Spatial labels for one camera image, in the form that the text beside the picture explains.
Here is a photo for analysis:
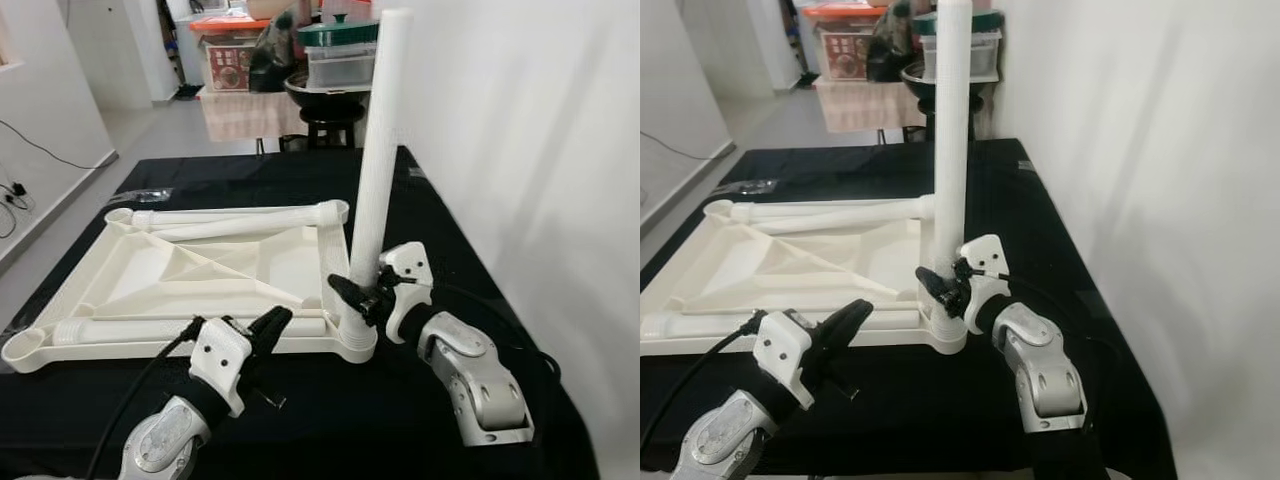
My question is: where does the black table cloth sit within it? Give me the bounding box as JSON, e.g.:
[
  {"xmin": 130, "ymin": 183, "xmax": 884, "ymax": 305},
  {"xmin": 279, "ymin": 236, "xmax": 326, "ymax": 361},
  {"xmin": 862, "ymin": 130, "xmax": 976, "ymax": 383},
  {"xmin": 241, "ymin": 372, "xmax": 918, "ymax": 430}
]
[
  {"xmin": 640, "ymin": 138, "xmax": 1179, "ymax": 480},
  {"xmin": 0, "ymin": 145, "xmax": 601, "ymax": 480}
]

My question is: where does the thin black power cable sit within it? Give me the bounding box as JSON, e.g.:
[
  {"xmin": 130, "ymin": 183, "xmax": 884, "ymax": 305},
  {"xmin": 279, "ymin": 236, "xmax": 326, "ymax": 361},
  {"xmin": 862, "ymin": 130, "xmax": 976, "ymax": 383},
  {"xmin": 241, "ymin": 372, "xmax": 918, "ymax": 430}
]
[{"xmin": 0, "ymin": 118, "xmax": 119, "ymax": 241}]

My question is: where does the clear plastic storage container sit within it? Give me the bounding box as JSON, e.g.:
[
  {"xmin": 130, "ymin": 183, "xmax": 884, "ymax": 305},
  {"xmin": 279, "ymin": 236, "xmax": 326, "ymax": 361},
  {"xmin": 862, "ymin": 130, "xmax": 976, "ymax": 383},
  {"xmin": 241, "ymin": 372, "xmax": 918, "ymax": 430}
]
[
  {"xmin": 920, "ymin": 32, "xmax": 1001, "ymax": 83},
  {"xmin": 305, "ymin": 42, "xmax": 379, "ymax": 89}
]

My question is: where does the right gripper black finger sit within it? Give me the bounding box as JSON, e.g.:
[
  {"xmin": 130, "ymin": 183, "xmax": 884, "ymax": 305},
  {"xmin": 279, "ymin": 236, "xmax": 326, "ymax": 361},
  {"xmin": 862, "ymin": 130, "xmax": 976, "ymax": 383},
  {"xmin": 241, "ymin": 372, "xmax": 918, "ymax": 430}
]
[
  {"xmin": 916, "ymin": 267, "xmax": 956, "ymax": 307},
  {"xmin": 327, "ymin": 276, "xmax": 373, "ymax": 313}
]

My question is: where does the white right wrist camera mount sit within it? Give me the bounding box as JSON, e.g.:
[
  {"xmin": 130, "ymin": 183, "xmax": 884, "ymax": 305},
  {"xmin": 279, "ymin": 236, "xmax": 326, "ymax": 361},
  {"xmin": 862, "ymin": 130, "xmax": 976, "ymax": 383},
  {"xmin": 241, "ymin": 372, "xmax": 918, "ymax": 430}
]
[
  {"xmin": 958, "ymin": 234, "xmax": 1011, "ymax": 336},
  {"xmin": 378, "ymin": 242, "xmax": 434, "ymax": 343}
]

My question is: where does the dark green lid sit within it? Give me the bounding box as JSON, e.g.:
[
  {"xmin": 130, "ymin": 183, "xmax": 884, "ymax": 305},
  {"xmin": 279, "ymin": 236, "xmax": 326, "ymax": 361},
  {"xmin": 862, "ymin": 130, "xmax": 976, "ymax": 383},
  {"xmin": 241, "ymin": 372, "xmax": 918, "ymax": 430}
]
[
  {"xmin": 297, "ymin": 15, "xmax": 381, "ymax": 48},
  {"xmin": 912, "ymin": 8, "xmax": 1001, "ymax": 36}
]

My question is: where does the white plastic table top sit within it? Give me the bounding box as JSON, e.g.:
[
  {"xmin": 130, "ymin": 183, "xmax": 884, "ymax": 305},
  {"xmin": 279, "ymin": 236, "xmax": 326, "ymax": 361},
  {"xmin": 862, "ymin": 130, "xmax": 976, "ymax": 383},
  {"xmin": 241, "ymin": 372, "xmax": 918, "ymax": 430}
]
[
  {"xmin": 2, "ymin": 205, "xmax": 379, "ymax": 374},
  {"xmin": 640, "ymin": 198, "xmax": 969, "ymax": 358}
]

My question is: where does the beige cloth covered table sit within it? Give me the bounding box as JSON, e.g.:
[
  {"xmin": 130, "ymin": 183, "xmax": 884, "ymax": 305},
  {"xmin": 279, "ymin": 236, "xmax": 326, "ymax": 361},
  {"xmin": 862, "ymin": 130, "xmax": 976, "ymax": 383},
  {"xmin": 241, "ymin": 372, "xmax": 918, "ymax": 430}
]
[
  {"xmin": 200, "ymin": 85, "xmax": 306, "ymax": 143},
  {"xmin": 815, "ymin": 75, "xmax": 926, "ymax": 133}
]

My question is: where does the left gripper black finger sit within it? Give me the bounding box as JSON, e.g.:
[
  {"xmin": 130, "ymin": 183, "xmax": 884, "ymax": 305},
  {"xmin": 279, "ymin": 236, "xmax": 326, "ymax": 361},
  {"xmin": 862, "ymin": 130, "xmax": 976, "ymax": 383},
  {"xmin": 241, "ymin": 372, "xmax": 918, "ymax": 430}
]
[
  {"xmin": 818, "ymin": 299, "xmax": 874, "ymax": 366},
  {"xmin": 250, "ymin": 306, "xmax": 294, "ymax": 361}
]

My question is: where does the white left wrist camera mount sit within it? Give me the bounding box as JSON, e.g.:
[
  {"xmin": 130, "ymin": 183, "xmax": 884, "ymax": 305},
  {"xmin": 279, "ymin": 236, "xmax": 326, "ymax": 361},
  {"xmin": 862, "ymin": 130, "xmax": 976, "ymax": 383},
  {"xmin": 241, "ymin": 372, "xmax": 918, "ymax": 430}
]
[
  {"xmin": 188, "ymin": 318, "xmax": 253, "ymax": 418},
  {"xmin": 752, "ymin": 310, "xmax": 816, "ymax": 411}
]

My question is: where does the red patterned box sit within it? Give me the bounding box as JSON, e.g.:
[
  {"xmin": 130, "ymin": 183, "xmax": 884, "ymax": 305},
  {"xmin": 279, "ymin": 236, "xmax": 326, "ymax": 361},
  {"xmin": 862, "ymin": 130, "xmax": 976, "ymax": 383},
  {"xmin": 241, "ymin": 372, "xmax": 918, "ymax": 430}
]
[
  {"xmin": 205, "ymin": 35, "xmax": 256, "ymax": 93},
  {"xmin": 818, "ymin": 22, "xmax": 871, "ymax": 81}
]

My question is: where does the black wok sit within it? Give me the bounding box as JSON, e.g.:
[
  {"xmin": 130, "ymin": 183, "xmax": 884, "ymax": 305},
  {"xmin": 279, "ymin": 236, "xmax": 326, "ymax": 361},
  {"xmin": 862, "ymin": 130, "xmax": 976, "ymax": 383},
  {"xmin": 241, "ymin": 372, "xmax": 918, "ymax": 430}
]
[
  {"xmin": 283, "ymin": 70, "xmax": 376, "ymax": 111},
  {"xmin": 900, "ymin": 60, "xmax": 991, "ymax": 111}
]

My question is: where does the white plastic table leg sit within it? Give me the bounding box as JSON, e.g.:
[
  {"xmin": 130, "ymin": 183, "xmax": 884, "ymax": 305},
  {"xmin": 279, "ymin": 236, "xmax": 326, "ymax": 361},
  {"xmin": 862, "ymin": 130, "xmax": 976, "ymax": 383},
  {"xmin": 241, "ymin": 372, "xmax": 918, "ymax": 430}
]
[
  {"xmin": 155, "ymin": 212, "xmax": 323, "ymax": 243},
  {"xmin": 52, "ymin": 316, "xmax": 329, "ymax": 347},
  {"xmin": 340, "ymin": 8, "xmax": 414, "ymax": 341},
  {"xmin": 130, "ymin": 200, "xmax": 349, "ymax": 231},
  {"xmin": 925, "ymin": 0, "xmax": 974, "ymax": 331},
  {"xmin": 730, "ymin": 195, "xmax": 936, "ymax": 226},
  {"xmin": 770, "ymin": 208, "xmax": 936, "ymax": 238},
  {"xmin": 645, "ymin": 308, "xmax": 921, "ymax": 341}
]

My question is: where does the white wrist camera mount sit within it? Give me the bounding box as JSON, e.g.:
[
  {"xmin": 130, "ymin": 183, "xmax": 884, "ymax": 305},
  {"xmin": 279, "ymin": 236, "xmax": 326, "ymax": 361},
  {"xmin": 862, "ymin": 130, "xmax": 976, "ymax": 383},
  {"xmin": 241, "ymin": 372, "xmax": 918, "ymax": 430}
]
[
  {"xmin": 188, "ymin": 318, "xmax": 253, "ymax": 418},
  {"xmin": 958, "ymin": 234, "xmax": 1011, "ymax": 336},
  {"xmin": 378, "ymin": 242, "xmax": 434, "ymax": 343},
  {"xmin": 752, "ymin": 310, "xmax": 816, "ymax": 411}
]

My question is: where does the orange plastic lid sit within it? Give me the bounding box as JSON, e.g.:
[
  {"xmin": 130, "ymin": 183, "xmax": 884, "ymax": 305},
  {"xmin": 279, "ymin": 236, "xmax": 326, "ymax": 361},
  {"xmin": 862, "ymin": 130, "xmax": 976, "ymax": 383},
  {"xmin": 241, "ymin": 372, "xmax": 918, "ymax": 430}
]
[
  {"xmin": 803, "ymin": 3, "xmax": 886, "ymax": 23},
  {"xmin": 190, "ymin": 15, "xmax": 271, "ymax": 36}
]

